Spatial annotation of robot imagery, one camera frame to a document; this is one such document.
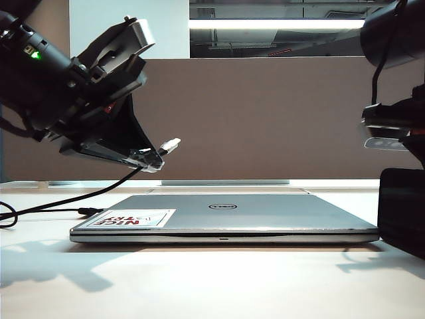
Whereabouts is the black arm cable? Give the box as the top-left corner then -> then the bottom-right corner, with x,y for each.
371,61 -> 388,107
0,112 -> 34,141

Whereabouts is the silver Dell laptop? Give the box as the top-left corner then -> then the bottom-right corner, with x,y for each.
68,194 -> 380,244

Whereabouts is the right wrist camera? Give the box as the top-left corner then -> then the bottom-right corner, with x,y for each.
361,99 -> 414,152

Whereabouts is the black smartphone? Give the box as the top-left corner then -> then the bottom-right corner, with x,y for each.
377,167 -> 425,261

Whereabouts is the black charging cable silver plug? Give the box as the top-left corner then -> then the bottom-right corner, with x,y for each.
0,137 -> 182,229

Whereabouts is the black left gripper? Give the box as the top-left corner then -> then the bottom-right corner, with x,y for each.
26,56 -> 165,173

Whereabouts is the white red laptop sticker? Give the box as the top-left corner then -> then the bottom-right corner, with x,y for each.
86,209 -> 177,229

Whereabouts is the dark glass window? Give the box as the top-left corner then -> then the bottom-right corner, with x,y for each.
189,0 -> 399,59

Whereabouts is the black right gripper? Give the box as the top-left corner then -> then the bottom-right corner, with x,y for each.
400,84 -> 425,170

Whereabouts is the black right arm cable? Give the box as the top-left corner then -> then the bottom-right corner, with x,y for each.
371,61 -> 388,107

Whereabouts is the brown partition panel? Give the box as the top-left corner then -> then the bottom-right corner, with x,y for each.
0,56 -> 425,182

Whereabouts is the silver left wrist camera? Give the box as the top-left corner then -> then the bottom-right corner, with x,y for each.
78,15 -> 156,84

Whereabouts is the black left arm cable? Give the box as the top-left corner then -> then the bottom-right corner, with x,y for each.
0,112 -> 34,141

